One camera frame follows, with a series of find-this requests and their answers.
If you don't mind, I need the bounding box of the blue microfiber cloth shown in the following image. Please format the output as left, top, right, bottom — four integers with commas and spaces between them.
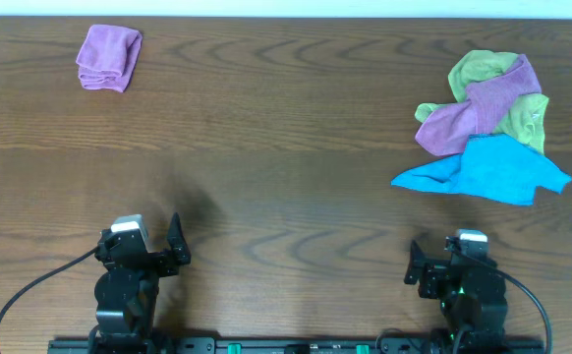
390, 134, 572, 207

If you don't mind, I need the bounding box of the folded purple cloth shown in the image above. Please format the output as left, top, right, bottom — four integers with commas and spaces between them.
76, 25, 143, 92

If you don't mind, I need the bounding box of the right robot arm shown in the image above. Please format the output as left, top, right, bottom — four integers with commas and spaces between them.
404, 236, 509, 354

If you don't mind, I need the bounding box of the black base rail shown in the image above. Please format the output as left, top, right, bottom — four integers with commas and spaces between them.
47, 337, 544, 354

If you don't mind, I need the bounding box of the crumpled green cloth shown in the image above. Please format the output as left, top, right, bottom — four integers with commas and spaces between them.
414, 49, 550, 156

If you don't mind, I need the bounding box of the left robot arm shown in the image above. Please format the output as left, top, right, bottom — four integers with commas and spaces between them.
86, 212, 192, 353

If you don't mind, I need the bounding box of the crumpled purple cloth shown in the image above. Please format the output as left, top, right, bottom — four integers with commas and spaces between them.
415, 50, 542, 156

